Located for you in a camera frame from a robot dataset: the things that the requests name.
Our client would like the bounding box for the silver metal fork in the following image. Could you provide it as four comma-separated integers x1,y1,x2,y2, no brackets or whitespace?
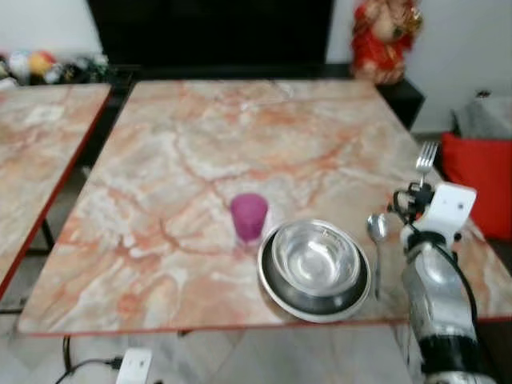
414,141,440,193

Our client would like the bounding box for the silver metal spoon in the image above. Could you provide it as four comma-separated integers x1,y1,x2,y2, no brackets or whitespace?
366,213,390,302

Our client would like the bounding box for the red cushion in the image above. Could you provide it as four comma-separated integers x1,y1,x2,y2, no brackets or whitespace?
439,132,512,242

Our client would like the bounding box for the steel bowl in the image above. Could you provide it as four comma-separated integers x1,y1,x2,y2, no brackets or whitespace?
270,222,362,298

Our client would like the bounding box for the grey upholstered seat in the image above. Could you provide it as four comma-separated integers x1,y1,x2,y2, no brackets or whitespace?
451,91,512,142

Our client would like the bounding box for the red and gold idol statue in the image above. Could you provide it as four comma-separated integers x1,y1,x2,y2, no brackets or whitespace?
351,0,424,86

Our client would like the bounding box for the purple plastic cup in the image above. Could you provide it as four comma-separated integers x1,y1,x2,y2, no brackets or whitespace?
230,193,270,245

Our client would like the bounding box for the steel plate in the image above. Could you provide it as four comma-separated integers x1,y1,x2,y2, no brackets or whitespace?
257,222,374,324

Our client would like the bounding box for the black television screen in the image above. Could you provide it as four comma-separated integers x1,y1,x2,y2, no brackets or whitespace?
86,0,336,70

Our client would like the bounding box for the white power adapter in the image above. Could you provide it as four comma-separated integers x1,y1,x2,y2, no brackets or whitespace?
115,347,154,384

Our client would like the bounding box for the orange and yellow ball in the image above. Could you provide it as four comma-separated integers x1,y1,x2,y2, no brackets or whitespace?
27,50,57,77

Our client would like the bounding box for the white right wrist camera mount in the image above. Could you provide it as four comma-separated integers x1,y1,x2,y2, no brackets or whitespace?
415,182,478,242

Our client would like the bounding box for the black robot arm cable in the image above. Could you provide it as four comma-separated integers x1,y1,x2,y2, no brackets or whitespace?
432,237,481,337

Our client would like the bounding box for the black floor cable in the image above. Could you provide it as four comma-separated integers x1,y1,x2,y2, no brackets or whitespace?
54,335,123,384

